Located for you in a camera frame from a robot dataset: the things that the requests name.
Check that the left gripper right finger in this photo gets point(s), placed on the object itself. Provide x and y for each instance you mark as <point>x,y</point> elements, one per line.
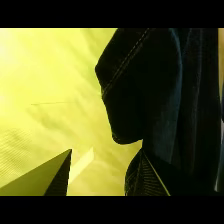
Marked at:
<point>143,180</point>

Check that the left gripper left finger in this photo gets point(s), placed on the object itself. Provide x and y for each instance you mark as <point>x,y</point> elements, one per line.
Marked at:
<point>40,181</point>

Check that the dark blue jeans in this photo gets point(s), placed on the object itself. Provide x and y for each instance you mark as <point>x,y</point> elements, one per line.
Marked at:
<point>160,93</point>

